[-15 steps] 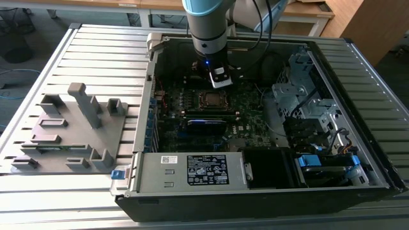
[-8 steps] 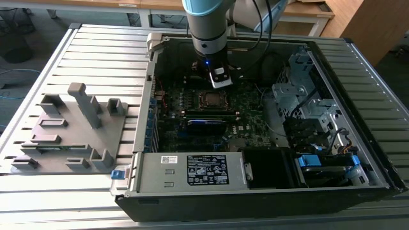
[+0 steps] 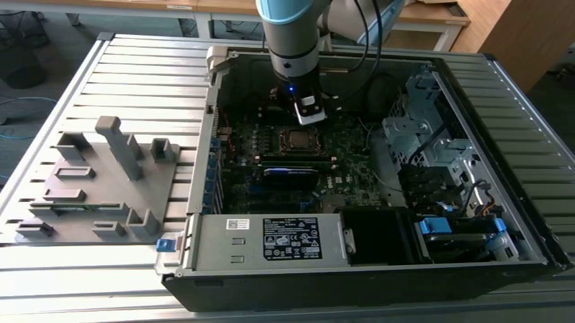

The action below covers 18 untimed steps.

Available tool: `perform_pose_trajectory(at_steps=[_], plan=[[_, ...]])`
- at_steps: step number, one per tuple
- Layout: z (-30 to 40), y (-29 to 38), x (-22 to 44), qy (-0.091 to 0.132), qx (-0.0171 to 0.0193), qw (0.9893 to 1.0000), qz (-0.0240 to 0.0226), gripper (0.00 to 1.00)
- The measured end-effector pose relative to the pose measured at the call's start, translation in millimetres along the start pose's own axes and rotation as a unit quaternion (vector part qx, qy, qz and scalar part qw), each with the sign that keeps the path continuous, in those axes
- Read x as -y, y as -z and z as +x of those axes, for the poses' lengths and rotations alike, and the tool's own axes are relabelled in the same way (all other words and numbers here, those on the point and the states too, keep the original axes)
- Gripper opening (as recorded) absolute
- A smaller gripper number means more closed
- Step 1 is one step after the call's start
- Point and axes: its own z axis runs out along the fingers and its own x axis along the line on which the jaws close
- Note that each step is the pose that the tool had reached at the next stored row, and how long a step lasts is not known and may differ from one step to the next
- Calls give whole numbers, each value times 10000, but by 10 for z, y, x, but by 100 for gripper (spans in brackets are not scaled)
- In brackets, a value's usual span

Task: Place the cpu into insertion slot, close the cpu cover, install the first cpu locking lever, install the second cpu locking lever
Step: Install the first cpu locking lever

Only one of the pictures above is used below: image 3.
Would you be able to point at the blue plastic clip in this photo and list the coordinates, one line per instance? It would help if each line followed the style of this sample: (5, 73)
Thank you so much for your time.
(498, 224)

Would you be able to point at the grey power supply unit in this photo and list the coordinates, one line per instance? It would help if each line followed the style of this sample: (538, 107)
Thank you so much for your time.
(215, 242)

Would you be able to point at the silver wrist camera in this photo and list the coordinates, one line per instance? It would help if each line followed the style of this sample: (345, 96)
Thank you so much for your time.
(310, 111)

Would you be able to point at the green Dell motherboard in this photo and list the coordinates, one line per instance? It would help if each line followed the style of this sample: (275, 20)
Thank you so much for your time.
(355, 168)

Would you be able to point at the black round bin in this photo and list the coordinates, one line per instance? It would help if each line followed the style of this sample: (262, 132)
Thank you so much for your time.
(25, 72)

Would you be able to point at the black PC case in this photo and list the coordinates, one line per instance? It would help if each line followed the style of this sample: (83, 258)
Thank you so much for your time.
(359, 289)

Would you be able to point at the wooden cabinet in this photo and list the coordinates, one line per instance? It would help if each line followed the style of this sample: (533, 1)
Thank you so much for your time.
(517, 33)

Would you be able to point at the black graphics card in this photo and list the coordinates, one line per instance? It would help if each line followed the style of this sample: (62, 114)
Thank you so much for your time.
(290, 183)

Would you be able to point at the dark hard disk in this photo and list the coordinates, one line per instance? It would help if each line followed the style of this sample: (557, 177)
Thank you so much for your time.
(455, 249)

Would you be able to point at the green RAM stick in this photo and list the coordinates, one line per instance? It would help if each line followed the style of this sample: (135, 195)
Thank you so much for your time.
(73, 208)

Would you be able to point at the CPU socket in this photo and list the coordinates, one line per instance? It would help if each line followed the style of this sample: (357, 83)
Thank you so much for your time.
(301, 153)

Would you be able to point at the blue disk carrier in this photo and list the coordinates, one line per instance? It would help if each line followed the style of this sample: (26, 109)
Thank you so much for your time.
(434, 224)

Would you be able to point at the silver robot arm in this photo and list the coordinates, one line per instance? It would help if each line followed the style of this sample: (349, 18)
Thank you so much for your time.
(293, 50)

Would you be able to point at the wooden top white desk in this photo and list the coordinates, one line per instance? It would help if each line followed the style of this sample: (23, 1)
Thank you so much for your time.
(427, 16)

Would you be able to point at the blue case latch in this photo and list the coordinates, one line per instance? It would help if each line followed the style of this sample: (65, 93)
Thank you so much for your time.
(165, 245)

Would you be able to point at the grey parts rack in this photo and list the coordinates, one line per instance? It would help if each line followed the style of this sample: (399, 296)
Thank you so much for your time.
(113, 188)

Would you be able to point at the silver metal drive cage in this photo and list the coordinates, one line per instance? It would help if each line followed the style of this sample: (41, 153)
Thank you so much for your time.
(398, 129)

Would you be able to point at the grey case release latch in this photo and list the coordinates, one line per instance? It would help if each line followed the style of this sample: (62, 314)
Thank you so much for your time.
(215, 57)

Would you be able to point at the silver chipset heat sink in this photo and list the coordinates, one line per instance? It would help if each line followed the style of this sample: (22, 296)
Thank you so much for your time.
(334, 202)

